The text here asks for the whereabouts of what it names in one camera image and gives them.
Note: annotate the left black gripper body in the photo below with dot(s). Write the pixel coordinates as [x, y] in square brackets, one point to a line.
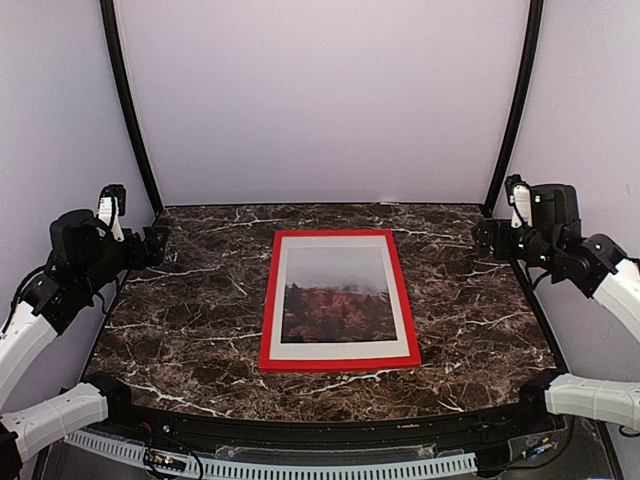
[134, 260]

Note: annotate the left black corner post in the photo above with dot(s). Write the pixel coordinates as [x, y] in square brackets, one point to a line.
[126, 101]

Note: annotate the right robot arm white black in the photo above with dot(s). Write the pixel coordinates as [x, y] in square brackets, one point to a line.
[545, 232]

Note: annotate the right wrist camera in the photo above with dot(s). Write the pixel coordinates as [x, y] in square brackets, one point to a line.
[519, 199]

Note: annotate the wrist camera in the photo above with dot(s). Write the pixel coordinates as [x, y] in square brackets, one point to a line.
[111, 207]
[519, 199]

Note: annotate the white mat board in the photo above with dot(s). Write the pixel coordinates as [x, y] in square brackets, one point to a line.
[340, 350]

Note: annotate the red wooden picture frame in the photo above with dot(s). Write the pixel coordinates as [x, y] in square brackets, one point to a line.
[267, 325]

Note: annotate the clear acrylic sheet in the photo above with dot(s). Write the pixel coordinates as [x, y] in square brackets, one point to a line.
[340, 295]

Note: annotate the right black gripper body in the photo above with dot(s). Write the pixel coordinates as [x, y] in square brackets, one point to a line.
[504, 249]

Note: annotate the black front rail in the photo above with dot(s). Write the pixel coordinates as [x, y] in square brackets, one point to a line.
[481, 429]

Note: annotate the autumn forest photo print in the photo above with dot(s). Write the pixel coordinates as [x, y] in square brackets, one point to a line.
[336, 295]

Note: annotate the white slotted cable duct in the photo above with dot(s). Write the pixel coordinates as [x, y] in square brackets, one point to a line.
[243, 463]

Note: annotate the black corner post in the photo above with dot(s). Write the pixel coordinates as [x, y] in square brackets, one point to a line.
[126, 101]
[517, 107]

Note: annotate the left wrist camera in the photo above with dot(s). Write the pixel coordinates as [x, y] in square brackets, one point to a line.
[111, 207]

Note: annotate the right black corner post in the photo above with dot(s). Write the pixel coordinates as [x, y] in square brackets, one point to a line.
[517, 107]

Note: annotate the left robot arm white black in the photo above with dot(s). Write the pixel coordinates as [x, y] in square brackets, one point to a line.
[86, 256]

